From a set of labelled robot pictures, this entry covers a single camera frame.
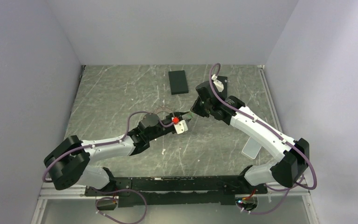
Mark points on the aluminium rail frame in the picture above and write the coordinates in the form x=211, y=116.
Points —
x=70, y=163

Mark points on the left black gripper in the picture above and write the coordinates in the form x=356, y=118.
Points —
x=175, y=115

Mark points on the plain black rectangular box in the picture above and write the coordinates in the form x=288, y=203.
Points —
x=178, y=82

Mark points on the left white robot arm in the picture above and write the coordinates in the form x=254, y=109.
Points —
x=72, y=161

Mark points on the clear plastic card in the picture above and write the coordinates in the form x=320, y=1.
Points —
x=251, y=149

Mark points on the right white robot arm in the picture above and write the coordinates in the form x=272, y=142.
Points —
x=288, y=154

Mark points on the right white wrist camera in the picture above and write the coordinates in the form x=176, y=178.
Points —
x=218, y=84

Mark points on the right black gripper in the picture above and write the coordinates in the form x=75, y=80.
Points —
x=196, y=109

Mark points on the black box with label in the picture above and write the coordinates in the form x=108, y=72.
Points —
x=224, y=81

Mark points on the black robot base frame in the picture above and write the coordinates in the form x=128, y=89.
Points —
x=179, y=188

